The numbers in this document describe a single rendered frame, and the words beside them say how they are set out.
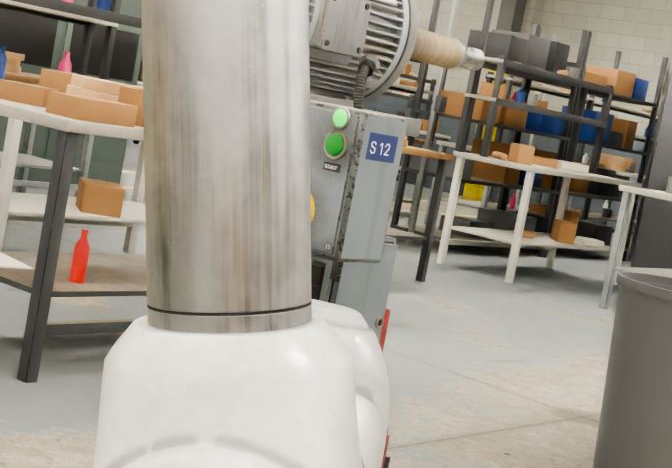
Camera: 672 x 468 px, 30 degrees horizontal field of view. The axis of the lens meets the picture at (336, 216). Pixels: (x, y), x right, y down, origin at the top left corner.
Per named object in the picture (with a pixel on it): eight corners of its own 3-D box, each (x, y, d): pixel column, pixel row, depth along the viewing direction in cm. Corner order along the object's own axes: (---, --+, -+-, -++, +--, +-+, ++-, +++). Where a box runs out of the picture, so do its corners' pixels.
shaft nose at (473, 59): (464, 68, 241) (470, 46, 241) (482, 73, 239) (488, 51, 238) (438, 62, 234) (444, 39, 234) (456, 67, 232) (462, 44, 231)
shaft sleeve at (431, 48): (434, 64, 235) (442, 35, 234) (458, 71, 231) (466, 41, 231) (376, 50, 221) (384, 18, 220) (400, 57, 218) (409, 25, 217)
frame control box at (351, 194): (323, 271, 195) (354, 107, 193) (433, 304, 182) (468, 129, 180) (212, 269, 176) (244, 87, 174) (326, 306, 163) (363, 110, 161)
